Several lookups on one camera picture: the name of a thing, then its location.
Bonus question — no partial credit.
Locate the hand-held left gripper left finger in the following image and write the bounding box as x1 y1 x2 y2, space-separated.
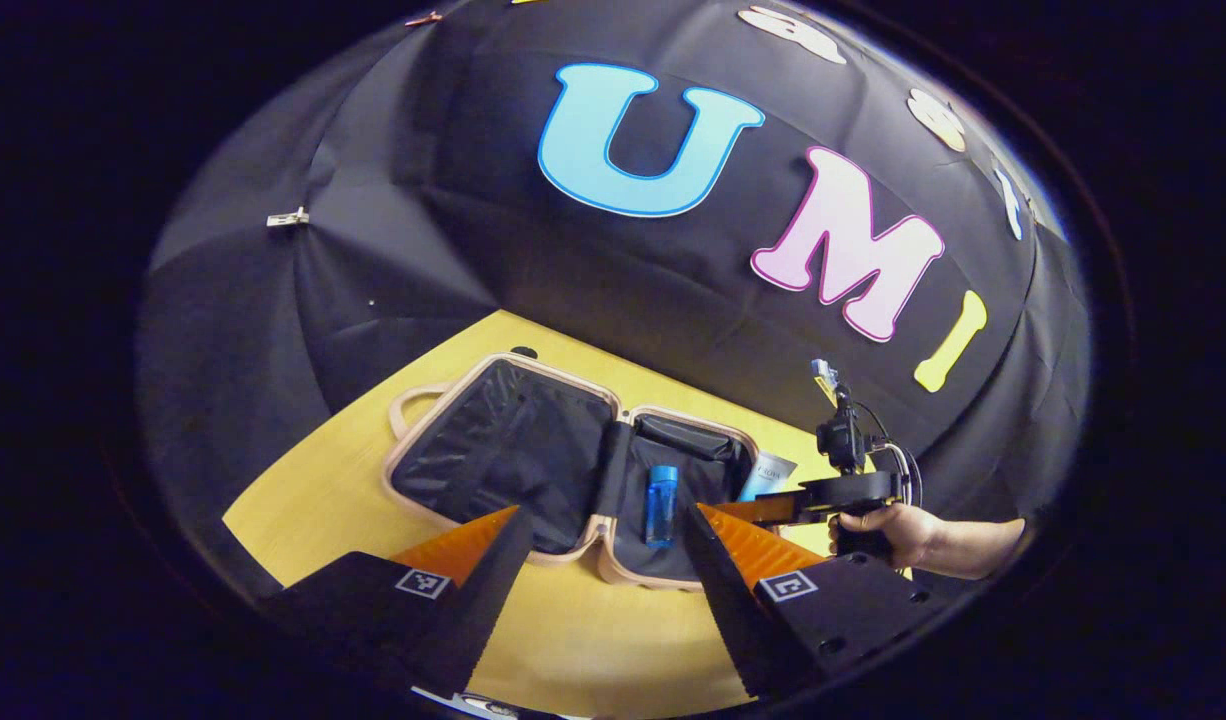
258 505 535 701

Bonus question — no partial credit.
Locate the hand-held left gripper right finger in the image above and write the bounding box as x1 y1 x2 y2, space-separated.
678 499 960 701

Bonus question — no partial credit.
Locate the white skin care tube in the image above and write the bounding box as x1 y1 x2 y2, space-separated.
738 452 799 503

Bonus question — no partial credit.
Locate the blue skin care bottle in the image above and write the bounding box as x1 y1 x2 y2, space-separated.
645 465 679 548

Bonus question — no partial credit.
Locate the pink suitcase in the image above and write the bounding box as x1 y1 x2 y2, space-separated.
381 350 764 591

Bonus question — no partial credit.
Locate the black backdrop cloth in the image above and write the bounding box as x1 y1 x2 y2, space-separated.
138 0 1094 601

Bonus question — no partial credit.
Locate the black cable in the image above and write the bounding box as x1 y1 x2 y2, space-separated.
858 400 924 506

